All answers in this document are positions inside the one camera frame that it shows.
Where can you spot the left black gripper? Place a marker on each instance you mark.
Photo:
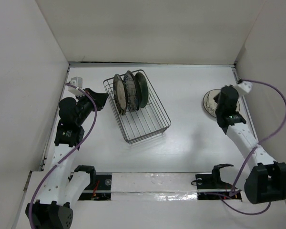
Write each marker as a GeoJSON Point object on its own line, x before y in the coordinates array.
{"type": "Point", "coordinates": [100, 98]}

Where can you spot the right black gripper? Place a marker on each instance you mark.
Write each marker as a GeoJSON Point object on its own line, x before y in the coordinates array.
{"type": "Point", "coordinates": [216, 98]}

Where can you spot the cream tree pattern plate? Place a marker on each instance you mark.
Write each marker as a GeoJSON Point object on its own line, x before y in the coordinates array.
{"type": "Point", "coordinates": [209, 102]}

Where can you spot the dark striped rim plate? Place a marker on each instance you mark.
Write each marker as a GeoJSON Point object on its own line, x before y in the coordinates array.
{"type": "Point", "coordinates": [120, 94]}

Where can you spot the blue floral plate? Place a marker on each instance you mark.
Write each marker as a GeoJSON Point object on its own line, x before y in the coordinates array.
{"type": "Point", "coordinates": [132, 91]}

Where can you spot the brown rim cream plate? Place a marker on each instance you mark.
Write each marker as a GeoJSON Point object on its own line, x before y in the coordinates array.
{"type": "Point", "coordinates": [144, 89]}

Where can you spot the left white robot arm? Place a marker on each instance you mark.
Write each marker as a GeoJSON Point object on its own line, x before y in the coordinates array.
{"type": "Point", "coordinates": [51, 206]}

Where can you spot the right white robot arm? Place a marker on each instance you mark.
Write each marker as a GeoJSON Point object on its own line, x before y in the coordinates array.
{"type": "Point", "coordinates": [261, 177]}

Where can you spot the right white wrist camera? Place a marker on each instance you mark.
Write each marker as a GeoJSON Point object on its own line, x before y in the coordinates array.
{"type": "Point", "coordinates": [243, 88]}

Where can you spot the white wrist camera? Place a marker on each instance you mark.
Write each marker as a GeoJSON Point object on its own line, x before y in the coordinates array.
{"type": "Point", "coordinates": [75, 86]}
{"type": "Point", "coordinates": [243, 88]}

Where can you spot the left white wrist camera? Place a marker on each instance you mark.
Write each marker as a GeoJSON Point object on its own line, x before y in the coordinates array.
{"type": "Point", "coordinates": [75, 86]}

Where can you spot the grey wire dish rack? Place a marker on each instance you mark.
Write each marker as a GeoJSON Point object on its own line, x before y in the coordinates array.
{"type": "Point", "coordinates": [143, 123]}

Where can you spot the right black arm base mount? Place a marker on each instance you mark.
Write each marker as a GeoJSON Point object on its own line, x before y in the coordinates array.
{"type": "Point", "coordinates": [211, 187]}

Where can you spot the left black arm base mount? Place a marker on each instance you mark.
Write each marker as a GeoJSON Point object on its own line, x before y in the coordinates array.
{"type": "Point", "coordinates": [99, 188]}

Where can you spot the silver taped front rail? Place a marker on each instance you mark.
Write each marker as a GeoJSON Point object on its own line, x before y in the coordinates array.
{"type": "Point", "coordinates": [151, 187]}

